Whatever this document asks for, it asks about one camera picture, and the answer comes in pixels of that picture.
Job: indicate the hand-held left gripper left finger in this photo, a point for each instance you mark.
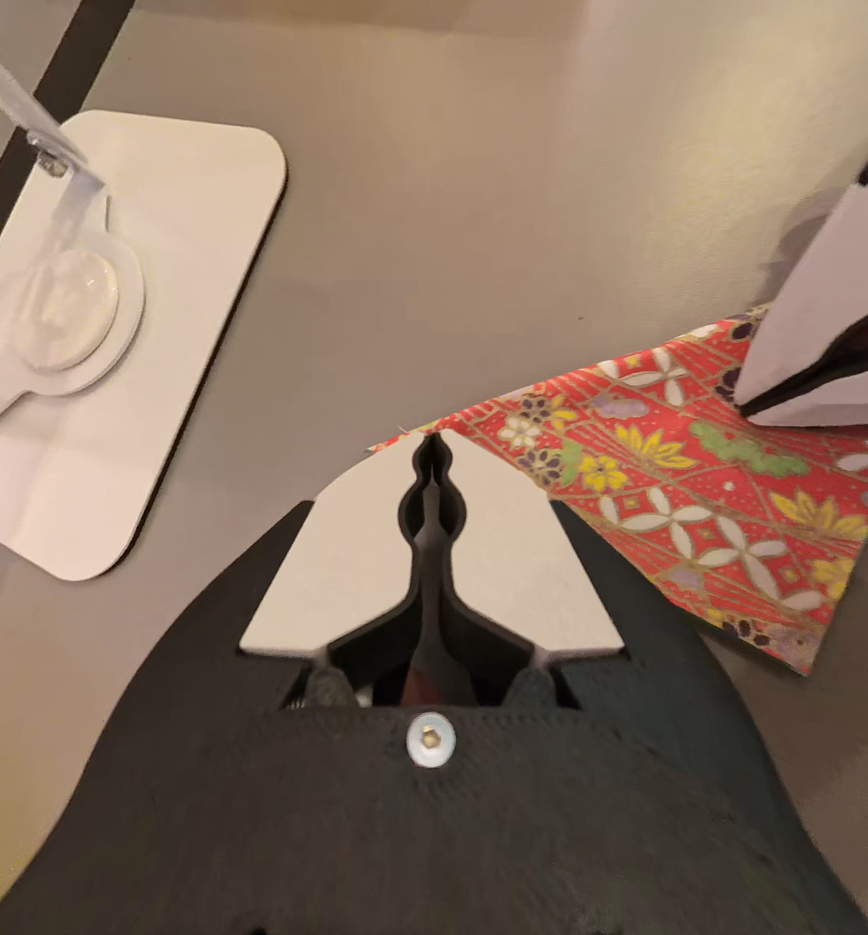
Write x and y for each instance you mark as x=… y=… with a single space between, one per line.
x=310 y=584

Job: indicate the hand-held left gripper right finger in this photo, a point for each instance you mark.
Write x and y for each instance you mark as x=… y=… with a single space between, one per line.
x=529 y=584

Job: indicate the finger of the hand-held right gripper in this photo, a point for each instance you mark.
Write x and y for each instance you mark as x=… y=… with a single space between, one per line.
x=850 y=405
x=821 y=285

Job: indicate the red floral origami paper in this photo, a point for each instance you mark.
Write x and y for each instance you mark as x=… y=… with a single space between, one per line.
x=660 y=511

